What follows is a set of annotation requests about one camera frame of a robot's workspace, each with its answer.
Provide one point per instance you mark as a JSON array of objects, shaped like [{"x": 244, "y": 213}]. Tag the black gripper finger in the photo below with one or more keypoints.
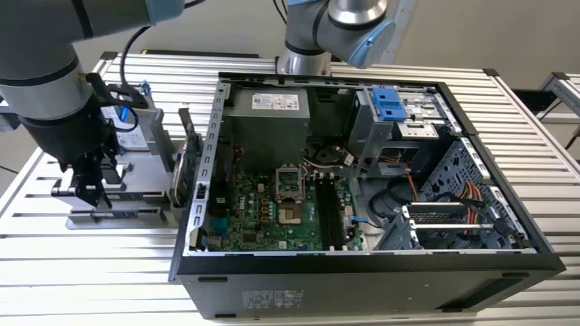
[
  {"x": 115, "y": 153},
  {"x": 91, "y": 180}
]

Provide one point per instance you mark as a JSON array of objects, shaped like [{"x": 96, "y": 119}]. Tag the RAM stick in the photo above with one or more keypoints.
[
  {"x": 121, "y": 214},
  {"x": 127, "y": 197}
]

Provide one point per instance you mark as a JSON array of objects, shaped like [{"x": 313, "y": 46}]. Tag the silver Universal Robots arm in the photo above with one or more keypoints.
[{"x": 45, "y": 68}]

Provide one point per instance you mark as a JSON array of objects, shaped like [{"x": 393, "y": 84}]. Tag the black RAM slot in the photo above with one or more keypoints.
[
  {"x": 333, "y": 210},
  {"x": 340, "y": 210},
  {"x": 328, "y": 210},
  {"x": 321, "y": 210}
]

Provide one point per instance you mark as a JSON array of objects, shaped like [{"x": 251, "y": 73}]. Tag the hard disk in blue carrier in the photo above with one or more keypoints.
[{"x": 136, "y": 141}]

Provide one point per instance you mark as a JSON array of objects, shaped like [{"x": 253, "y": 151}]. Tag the silver CPU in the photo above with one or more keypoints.
[{"x": 116, "y": 175}]

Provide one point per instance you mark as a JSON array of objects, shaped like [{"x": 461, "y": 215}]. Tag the grey parts rack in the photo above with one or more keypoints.
[{"x": 144, "y": 176}]

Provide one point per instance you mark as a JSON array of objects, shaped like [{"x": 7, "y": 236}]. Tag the graphics card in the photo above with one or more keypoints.
[{"x": 189, "y": 169}]

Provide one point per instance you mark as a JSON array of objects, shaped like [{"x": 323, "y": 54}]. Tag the blue board connector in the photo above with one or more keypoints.
[{"x": 219, "y": 227}]

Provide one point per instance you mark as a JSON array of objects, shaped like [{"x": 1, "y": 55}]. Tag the grey power supply unit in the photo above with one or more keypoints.
[{"x": 267, "y": 136}]

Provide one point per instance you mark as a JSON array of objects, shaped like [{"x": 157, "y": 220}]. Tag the green motherboard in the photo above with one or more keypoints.
[{"x": 253, "y": 234}]

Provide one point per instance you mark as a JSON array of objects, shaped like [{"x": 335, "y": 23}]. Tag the CPU socket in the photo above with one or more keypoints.
[{"x": 289, "y": 214}]

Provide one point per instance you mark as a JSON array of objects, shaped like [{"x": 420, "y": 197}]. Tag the black cooler fan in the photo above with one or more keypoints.
[{"x": 324, "y": 154}]

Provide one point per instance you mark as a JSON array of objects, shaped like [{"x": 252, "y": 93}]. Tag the white board connector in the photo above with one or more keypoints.
[{"x": 351, "y": 214}]

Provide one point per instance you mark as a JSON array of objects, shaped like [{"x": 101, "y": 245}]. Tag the black PC case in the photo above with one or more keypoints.
[{"x": 317, "y": 292}]

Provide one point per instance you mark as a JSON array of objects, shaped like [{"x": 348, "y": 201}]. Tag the blue drive bay latch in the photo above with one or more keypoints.
[{"x": 387, "y": 105}]

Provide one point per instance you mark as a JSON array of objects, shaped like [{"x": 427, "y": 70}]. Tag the silver optical drive cage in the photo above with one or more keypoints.
[{"x": 416, "y": 130}]

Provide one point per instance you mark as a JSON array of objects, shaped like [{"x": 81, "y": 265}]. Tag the grey metal disk bay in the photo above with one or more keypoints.
[{"x": 435, "y": 217}]

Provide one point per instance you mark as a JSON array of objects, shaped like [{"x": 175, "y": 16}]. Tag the metal slat side table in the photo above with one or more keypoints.
[{"x": 568, "y": 90}]

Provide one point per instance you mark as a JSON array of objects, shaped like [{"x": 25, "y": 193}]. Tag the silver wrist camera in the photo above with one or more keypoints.
[{"x": 8, "y": 119}]

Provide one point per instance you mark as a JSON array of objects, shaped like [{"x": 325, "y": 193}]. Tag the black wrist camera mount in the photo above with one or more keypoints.
[{"x": 121, "y": 95}]

